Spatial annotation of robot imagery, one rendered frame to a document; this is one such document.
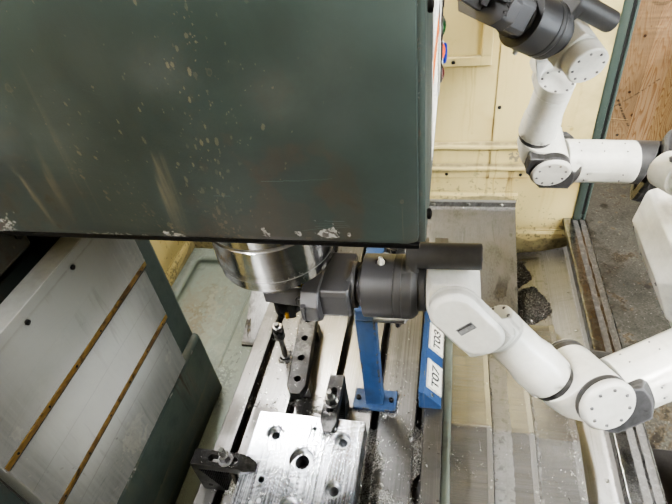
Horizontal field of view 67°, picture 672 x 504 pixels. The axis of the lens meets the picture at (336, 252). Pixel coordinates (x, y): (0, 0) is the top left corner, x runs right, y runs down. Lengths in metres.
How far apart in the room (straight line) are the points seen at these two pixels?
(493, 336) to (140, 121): 0.47
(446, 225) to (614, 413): 1.13
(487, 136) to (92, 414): 1.32
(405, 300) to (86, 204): 0.38
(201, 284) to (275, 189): 1.66
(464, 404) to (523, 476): 0.21
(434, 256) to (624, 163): 0.63
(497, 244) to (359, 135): 1.40
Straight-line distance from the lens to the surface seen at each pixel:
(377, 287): 0.66
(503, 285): 1.74
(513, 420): 1.41
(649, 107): 3.66
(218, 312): 1.98
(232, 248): 0.61
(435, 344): 1.29
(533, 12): 0.86
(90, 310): 1.07
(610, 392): 0.79
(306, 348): 1.27
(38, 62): 0.52
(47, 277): 0.98
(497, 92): 1.65
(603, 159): 1.18
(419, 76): 0.41
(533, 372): 0.76
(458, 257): 0.65
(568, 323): 1.76
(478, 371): 1.48
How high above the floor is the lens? 1.95
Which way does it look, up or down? 41 degrees down
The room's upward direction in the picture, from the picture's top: 9 degrees counter-clockwise
